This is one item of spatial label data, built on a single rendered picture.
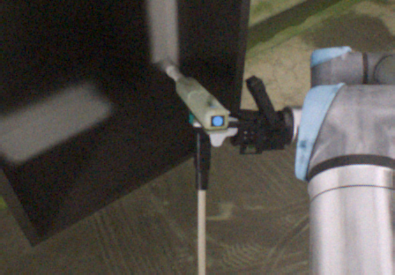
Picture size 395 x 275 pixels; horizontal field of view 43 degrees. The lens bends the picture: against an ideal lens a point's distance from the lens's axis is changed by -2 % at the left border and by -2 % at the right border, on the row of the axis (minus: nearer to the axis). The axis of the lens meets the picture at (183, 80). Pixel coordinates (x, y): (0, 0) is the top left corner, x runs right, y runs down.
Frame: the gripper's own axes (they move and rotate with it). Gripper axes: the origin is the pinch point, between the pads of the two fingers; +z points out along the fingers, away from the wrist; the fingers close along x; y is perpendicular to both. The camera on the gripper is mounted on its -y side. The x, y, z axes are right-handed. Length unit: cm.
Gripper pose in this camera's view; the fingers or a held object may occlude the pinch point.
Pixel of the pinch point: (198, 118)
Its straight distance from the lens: 108.8
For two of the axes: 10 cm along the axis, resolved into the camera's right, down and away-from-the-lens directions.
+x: -2.2, -2.4, 9.5
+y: -0.5, 9.7, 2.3
